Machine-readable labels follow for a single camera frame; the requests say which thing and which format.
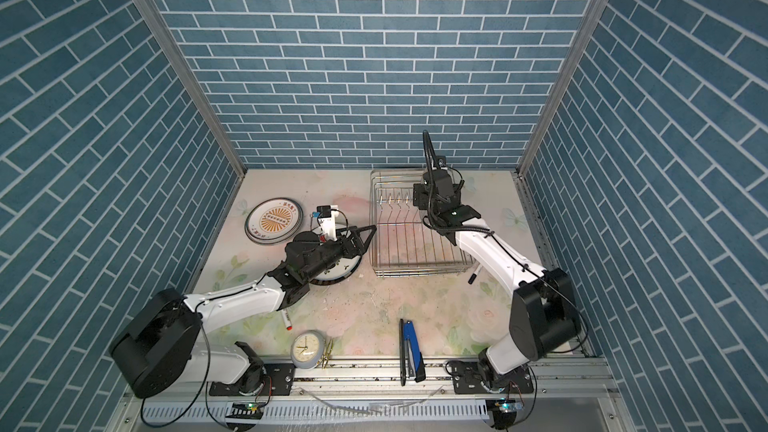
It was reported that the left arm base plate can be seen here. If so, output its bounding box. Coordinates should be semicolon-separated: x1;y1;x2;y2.
208;363;296;397

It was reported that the brown patterned plate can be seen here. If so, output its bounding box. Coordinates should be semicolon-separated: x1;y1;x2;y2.
244;197;304;245

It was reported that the aluminium front rail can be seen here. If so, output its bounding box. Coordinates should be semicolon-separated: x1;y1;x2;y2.
140;356;620;406

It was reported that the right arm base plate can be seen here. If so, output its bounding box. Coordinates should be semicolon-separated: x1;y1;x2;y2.
444;360;534;395

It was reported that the red marker pen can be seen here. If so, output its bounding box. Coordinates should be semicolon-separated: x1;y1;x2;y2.
280;310;293;331

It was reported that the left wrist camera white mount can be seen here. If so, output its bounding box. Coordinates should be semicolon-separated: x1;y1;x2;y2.
314;205;340;241

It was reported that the metal wire dish rack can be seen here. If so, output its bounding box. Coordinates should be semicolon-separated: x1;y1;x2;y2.
370;169;474;278

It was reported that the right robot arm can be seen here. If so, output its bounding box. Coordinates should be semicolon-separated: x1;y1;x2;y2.
413;166;582;389

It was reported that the watermelon pattern plate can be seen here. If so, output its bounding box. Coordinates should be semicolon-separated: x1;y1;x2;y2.
309;251;364;283

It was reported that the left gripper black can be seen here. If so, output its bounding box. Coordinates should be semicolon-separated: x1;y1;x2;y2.
302;224;375;285

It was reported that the white perforated cable duct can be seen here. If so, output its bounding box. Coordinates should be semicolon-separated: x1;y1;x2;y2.
143;399;489;425

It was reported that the black plate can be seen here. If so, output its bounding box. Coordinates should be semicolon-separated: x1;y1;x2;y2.
299;227;365;288

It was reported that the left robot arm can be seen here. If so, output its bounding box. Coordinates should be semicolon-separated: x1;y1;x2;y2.
109;225;377;398

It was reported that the small grey clock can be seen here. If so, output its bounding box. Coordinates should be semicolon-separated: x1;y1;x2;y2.
290;330;326;369

